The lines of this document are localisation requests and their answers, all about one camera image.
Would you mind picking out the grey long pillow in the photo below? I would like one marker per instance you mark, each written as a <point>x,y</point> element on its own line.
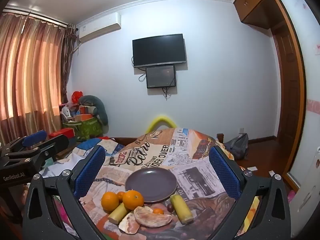
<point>98,106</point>

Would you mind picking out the yellow sugarcane piece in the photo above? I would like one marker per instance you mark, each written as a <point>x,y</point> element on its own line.
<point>119,213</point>
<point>181,208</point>

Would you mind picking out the white sliding wardrobe door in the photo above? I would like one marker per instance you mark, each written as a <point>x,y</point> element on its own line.
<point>302,55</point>

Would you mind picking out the pomelo piece with rind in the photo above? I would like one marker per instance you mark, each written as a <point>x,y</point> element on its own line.
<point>128,225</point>

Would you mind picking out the brown patterned curtain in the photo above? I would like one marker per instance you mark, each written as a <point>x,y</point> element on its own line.
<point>67,62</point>

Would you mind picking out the wooden overhead cabinet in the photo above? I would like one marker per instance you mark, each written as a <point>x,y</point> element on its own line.
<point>252,2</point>

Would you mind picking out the red plastic bag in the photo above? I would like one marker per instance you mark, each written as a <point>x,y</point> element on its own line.
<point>76,97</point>

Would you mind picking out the brown wooden door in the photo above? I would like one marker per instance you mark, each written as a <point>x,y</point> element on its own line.
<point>287,92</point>

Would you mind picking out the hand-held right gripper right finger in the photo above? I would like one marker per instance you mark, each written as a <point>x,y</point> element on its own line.
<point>223,172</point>

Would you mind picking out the green fabric storage box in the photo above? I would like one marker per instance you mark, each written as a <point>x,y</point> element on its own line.
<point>87,130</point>

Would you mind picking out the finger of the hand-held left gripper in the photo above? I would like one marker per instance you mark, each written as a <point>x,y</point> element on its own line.
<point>55,143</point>
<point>35,137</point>

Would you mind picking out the yellow foam arch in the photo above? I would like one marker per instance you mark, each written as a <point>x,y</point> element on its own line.
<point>156,120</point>

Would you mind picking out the small orange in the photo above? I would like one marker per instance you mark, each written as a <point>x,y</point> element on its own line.
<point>121,196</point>
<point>158,211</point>

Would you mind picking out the grey backpack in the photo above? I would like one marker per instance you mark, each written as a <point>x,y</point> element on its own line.
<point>237,146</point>

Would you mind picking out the peeled pomelo segment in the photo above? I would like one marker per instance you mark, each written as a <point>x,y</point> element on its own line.
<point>152,219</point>

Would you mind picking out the large orange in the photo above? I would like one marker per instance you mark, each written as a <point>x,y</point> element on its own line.
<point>110,201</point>
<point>133,199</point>

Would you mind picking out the red flat box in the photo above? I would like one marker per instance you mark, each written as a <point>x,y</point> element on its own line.
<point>62,132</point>

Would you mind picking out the white cabinet with stickers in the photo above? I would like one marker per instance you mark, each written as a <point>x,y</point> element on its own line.
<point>310,192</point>

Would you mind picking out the dark purple grape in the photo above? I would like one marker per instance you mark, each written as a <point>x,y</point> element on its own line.
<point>170,207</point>

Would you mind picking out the white air conditioner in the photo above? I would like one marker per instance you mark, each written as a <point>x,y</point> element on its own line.
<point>98,27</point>

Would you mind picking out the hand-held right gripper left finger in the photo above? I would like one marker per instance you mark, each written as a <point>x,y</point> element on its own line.
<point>88,172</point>

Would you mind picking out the peach striped curtain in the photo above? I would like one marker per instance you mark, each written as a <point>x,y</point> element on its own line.
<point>27,75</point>

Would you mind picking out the dark grey round plate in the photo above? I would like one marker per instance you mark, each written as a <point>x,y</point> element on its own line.
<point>150,182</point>

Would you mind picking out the black wall television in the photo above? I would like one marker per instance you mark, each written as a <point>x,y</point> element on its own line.
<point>159,50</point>

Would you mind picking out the orange cardboard box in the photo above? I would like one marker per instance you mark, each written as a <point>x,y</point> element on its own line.
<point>84,118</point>

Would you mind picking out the blue printed cloth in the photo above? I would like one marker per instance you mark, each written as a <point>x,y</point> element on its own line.
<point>90,146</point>

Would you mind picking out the small black wall monitor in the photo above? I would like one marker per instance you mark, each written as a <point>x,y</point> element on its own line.
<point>160,77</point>

